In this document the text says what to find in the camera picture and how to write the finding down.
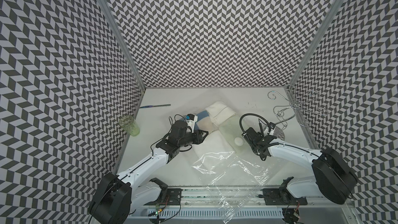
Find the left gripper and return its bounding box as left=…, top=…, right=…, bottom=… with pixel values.
left=178, top=129, right=209, bottom=147

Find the blue and cream towel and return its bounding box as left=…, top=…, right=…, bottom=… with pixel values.
left=194, top=110, right=214, bottom=133

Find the white towel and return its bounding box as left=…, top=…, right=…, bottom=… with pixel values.
left=192, top=131, right=238, bottom=175
left=205, top=101, right=236, bottom=127

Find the pale green cloth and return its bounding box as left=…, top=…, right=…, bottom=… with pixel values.
left=219, top=116, right=250, bottom=153

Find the clear plastic vacuum bag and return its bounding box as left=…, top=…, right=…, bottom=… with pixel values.
left=174, top=88, right=284, bottom=224

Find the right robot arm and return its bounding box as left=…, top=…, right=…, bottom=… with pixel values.
left=242, top=128, right=359, bottom=205

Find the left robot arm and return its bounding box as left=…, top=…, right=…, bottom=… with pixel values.
left=88, top=120, right=209, bottom=224

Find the white vacuum bag valve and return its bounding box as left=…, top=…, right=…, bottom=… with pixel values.
left=234, top=138, right=244, bottom=146

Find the purple toothbrush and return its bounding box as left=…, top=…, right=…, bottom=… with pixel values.
left=140, top=104, right=171, bottom=109

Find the green plastic cup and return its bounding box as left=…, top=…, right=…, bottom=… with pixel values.
left=118, top=115, right=140, bottom=136

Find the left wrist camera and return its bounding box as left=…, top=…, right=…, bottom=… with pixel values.
left=185, top=114, right=198, bottom=133

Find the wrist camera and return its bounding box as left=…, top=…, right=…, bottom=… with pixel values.
left=267, top=122, right=276, bottom=135
left=185, top=114, right=198, bottom=133

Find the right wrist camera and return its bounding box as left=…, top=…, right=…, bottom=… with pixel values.
left=267, top=122, right=276, bottom=135

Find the black corrugated right cable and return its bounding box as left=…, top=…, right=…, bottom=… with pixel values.
left=238, top=113, right=271, bottom=134

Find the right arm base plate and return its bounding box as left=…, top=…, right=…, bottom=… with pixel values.
left=258, top=188, right=308, bottom=206

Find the aluminium frame rail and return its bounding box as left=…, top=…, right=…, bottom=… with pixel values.
left=122, top=182, right=352, bottom=212

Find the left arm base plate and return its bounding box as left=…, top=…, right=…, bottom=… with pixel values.
left=145, top=188, right=182, bottom=206

